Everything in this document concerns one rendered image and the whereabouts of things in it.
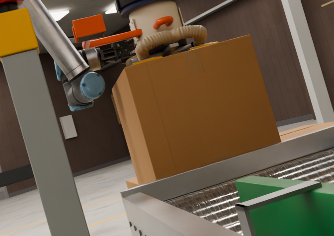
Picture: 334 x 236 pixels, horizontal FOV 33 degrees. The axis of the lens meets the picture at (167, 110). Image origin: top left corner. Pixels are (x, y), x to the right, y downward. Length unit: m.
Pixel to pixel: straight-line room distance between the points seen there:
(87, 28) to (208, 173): 0.53
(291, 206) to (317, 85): 4.49
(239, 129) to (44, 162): 0.88
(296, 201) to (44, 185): 0.44
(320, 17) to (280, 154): 10.46
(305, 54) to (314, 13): 7.02
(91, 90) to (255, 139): 0.61
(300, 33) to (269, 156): 3.58
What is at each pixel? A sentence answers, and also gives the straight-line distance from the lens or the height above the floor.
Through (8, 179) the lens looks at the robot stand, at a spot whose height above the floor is 0.73.
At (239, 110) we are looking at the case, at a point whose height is 0.73.
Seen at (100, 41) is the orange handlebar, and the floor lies 1.07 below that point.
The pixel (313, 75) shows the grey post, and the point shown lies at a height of 0.81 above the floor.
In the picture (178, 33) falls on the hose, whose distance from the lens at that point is 1.81.
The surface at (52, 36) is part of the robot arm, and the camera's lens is 2.03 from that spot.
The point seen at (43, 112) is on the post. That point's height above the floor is 0.83.
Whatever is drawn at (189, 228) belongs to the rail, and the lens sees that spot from 0.85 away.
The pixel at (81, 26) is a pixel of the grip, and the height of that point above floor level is 1.08.
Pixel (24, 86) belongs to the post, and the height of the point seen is 0.87.
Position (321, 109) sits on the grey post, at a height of 0.51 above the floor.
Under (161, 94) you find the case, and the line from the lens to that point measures 1.68.
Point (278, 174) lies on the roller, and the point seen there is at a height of 0.55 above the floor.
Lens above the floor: 0.75
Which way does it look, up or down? 1 degrees up
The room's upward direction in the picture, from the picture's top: 16 degrees counter-clockwise
